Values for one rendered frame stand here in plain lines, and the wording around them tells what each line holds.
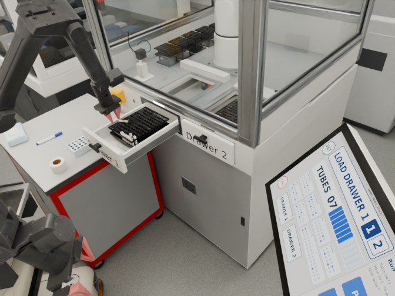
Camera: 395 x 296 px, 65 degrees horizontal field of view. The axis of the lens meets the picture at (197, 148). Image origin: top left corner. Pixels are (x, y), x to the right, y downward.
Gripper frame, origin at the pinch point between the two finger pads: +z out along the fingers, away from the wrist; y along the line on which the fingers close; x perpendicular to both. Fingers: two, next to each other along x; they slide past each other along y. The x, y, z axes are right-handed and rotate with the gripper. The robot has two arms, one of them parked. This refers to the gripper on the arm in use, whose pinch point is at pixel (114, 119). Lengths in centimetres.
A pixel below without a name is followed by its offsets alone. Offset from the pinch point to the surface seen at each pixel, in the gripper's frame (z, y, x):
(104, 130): 9.3, -3.5, 10.2
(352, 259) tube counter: -15, -2, -103
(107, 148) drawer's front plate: 3.8, -10.7, -8.2
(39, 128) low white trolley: 19, -22, 57
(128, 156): 9.0, -6.2, -14.0
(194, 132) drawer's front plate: 10.3, 21.5, -25.5
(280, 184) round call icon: -2, 12, -76
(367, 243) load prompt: -17, 1, -103
